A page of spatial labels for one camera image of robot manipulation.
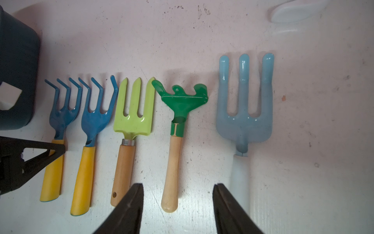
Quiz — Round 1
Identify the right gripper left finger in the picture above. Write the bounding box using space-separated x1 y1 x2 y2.
95 183 144 234

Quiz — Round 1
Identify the lime green hand fork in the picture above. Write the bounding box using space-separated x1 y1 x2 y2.
111 77 155 207

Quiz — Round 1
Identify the dark green hand rake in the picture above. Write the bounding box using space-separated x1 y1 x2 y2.
152 80 208 213

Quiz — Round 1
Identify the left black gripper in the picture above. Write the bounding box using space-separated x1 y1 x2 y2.
1 136 66 195

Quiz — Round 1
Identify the light blue hand fork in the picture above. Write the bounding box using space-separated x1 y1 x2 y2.
216 53 275 214

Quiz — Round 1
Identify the teal storage box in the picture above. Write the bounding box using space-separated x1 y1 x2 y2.
1 9 41 130

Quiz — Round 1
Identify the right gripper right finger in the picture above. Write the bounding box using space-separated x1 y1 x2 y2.
212 183 263 234

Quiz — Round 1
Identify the blue fork yellow handle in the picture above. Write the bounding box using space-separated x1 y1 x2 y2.
70 75 118 216
40 78 83 202

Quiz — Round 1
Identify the translucent plastic lidded box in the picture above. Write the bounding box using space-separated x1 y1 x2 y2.
269 0 330 23

